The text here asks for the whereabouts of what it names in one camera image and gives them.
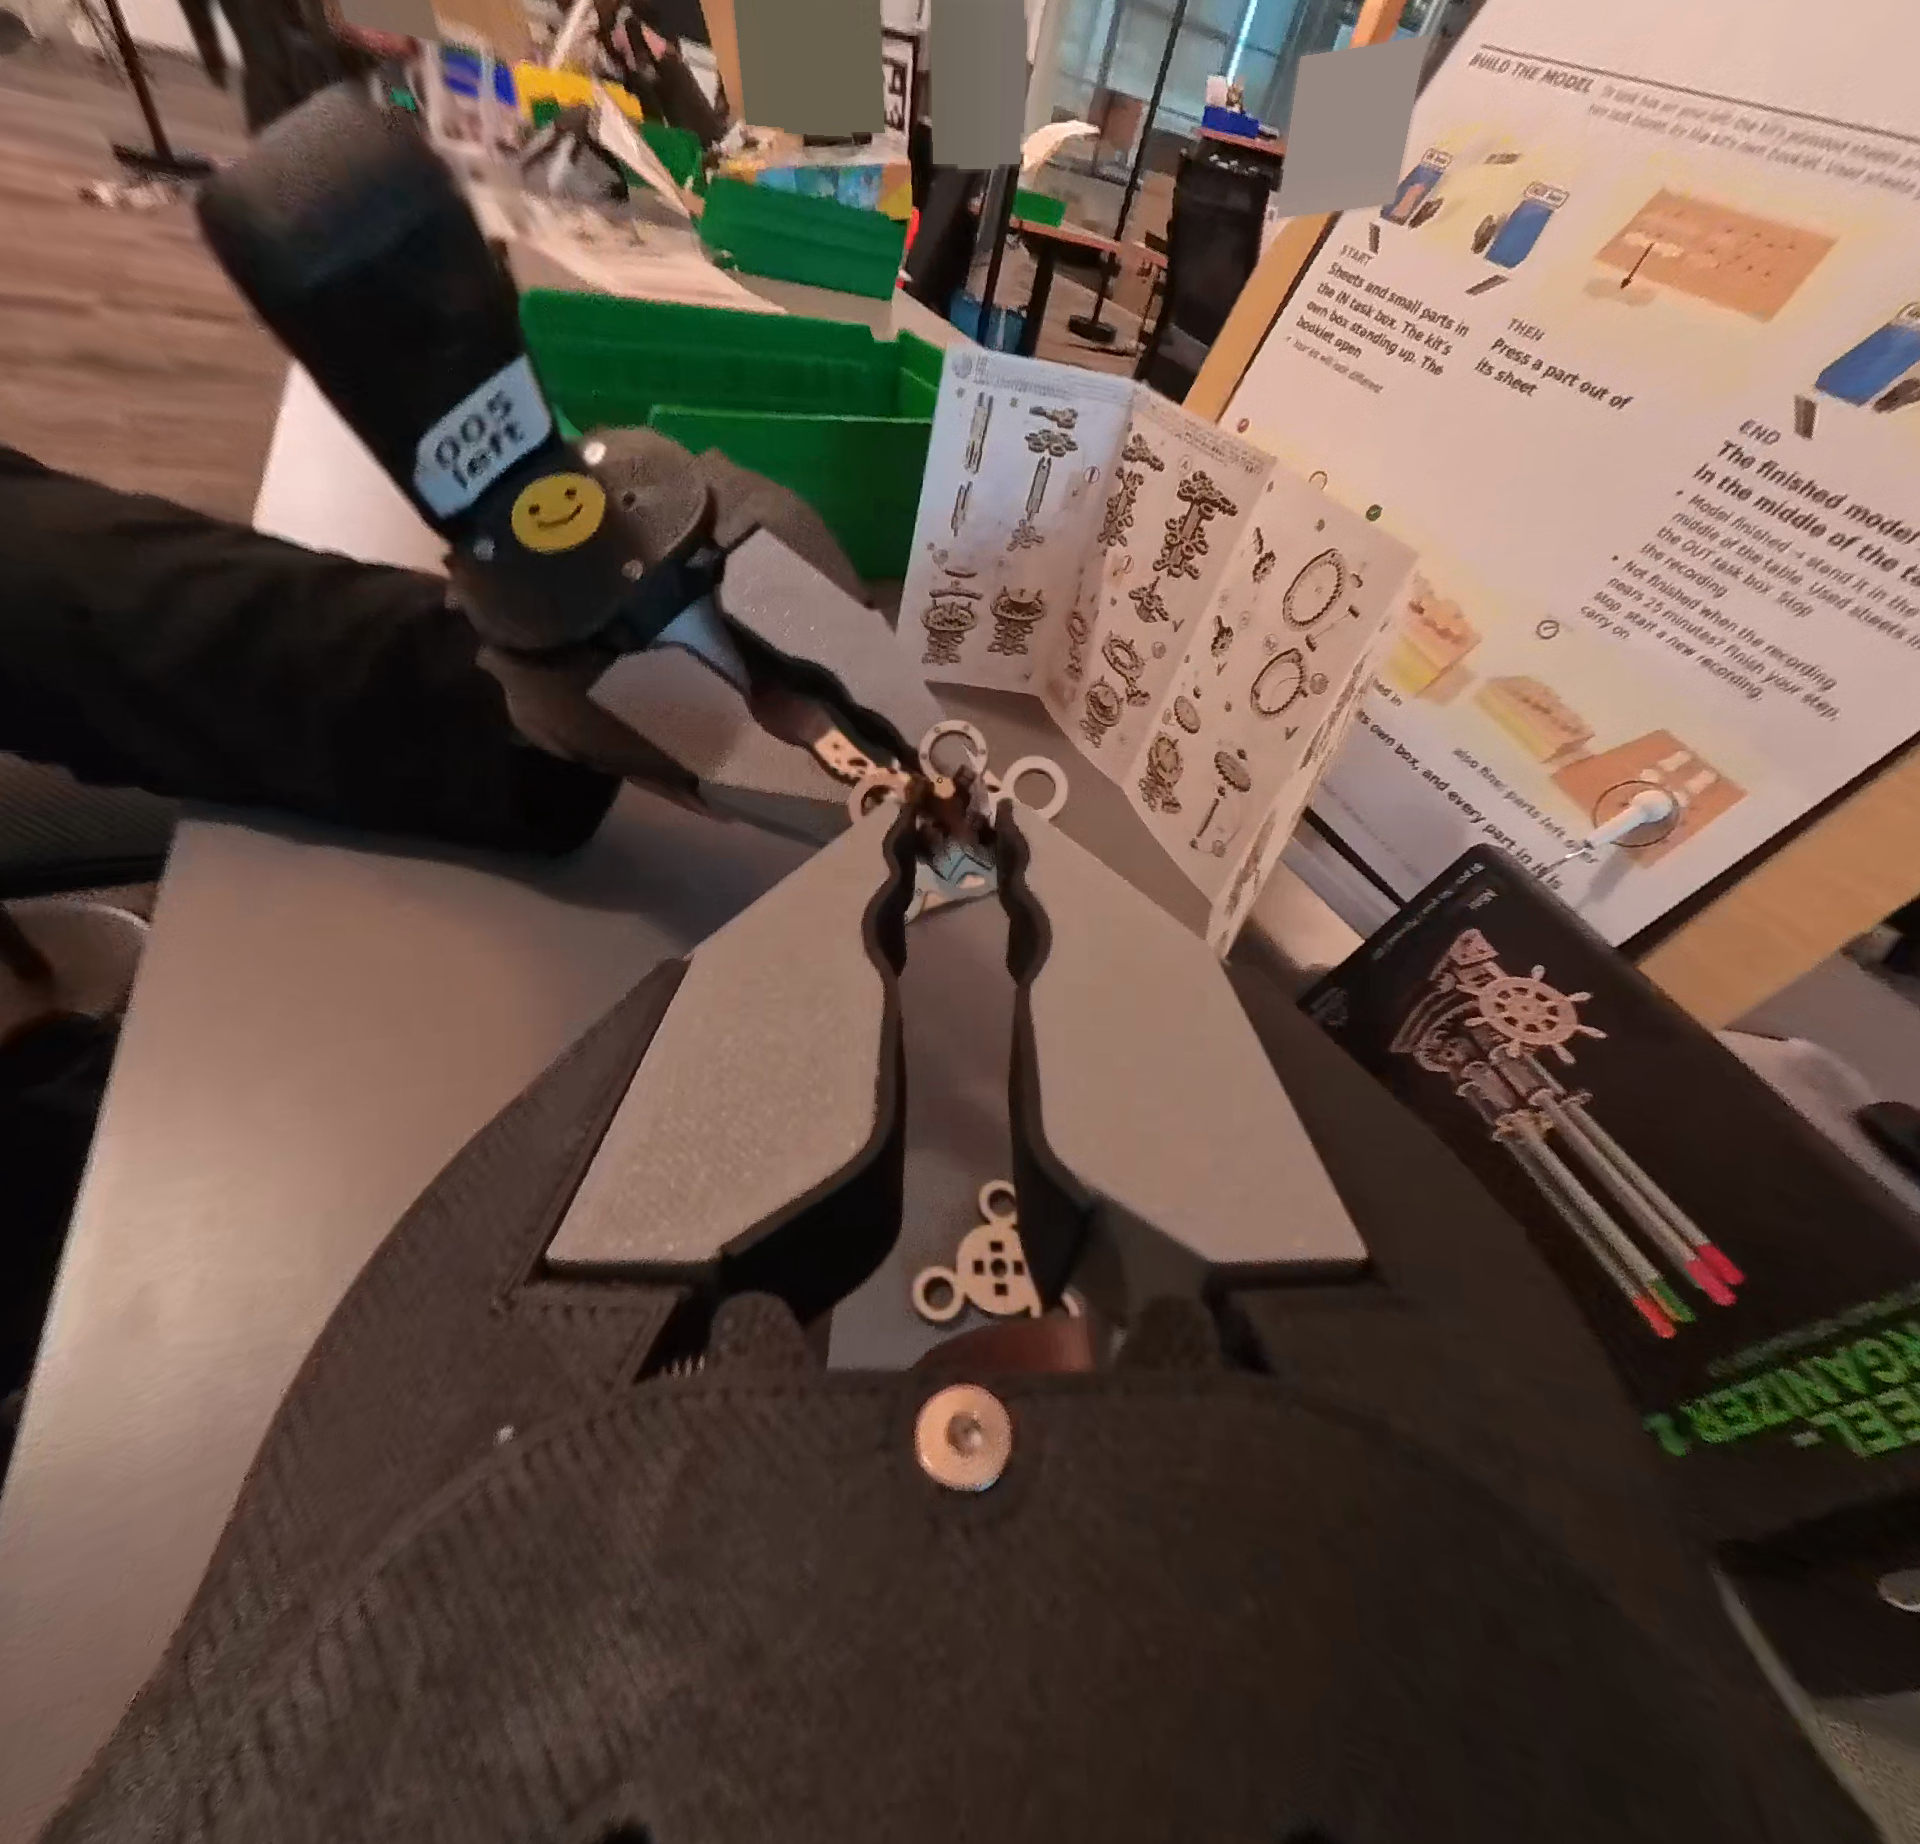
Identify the white instruction board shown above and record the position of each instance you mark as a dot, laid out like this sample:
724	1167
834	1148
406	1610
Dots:
1620	373

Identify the black office chair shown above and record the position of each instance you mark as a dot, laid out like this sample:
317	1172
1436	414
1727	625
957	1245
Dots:
1215	253

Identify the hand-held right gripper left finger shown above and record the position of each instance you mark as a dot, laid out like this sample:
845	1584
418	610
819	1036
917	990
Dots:
735	1080

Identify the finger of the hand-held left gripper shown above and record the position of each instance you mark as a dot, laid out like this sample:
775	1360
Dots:
796	571
666	727

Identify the instruction poster board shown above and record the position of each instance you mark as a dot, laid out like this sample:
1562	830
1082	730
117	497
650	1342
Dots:
1771	930

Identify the yellow plastic bin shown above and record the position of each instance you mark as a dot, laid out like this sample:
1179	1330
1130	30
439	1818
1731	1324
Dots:
577	89

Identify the wooden model assembly with rings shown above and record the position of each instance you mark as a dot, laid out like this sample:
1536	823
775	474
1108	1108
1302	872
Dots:
960	786

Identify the person's left forearm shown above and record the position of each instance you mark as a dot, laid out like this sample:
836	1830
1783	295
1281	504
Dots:
226	645

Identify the white pin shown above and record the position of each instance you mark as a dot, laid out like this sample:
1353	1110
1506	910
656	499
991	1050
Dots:
1638	812

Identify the folded instruction booklet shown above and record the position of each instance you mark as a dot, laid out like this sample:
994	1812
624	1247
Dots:
1141	600

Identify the black model kit box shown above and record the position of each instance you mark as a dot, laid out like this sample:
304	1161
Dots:
1591	1170

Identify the black floor lamp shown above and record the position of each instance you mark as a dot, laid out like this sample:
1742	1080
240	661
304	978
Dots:
1156	118

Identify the green plastic bin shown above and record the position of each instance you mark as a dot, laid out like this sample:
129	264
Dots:
796	238
676	352
781	463

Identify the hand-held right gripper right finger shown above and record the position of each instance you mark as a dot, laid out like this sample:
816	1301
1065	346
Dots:
1186	1096

